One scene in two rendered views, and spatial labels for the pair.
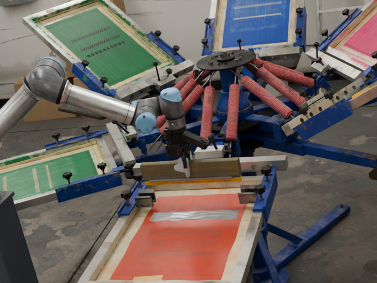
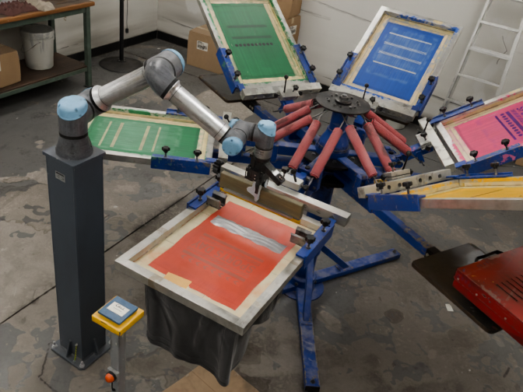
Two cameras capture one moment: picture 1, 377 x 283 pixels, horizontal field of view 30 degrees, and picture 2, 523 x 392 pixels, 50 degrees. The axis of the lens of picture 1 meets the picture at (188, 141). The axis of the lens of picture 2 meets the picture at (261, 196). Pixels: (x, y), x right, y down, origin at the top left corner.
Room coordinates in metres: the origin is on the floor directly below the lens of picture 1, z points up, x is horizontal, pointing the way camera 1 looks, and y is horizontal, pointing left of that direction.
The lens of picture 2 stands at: (0.50, -0.20, 2.41)
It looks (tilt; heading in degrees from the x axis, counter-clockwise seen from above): 32 degrees down; 6
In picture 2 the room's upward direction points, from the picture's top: 9 degrees clockwise
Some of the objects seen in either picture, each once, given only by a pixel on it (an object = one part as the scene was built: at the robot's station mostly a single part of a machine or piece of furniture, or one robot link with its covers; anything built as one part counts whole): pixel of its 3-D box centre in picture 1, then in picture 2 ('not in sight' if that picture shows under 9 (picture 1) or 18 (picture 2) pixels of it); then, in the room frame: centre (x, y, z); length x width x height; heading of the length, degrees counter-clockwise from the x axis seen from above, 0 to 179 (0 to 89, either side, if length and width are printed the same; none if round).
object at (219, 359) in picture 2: not in sight; (187, 326); (2.08, 0.17, 0.74); 0.45 x 0.03 x 0.43; 71
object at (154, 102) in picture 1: (146, 109); (240, 131); (2.55, 0.13, 1.41); 0.11 x 0.11 x 0.08; 88
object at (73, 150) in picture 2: not in sight; (74, 141); (2.46, 0.82, 1.25); 0.15 x 0.15 x 0.10
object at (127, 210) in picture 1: (136, 200); (208, 197); (2.67, 0.27, 0.98); 0.30 x 0.05 x 0.07; 161
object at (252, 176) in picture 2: (177, 141); (258, 167); (2.56, 0.04, 1.25); 0.09 x 0.08 x 0.12; 71
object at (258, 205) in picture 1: (265, 195); (314, 243); (2.50, -0.26, 0.98); 0.30 x 0.05 x 0.07; 161
